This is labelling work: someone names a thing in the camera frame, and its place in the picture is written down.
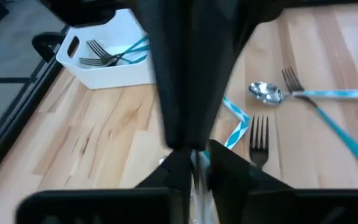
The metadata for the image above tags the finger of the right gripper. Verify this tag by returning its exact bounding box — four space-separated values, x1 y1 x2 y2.
135 0 195 149
193 0 285 149

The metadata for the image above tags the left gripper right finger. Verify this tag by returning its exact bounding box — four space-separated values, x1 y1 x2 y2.
208 139 293 224

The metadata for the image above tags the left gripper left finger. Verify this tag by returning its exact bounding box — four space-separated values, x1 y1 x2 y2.
135 150 194 224

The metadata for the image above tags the black aluminium table frame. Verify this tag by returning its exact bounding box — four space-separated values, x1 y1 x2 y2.
0 26 71 192

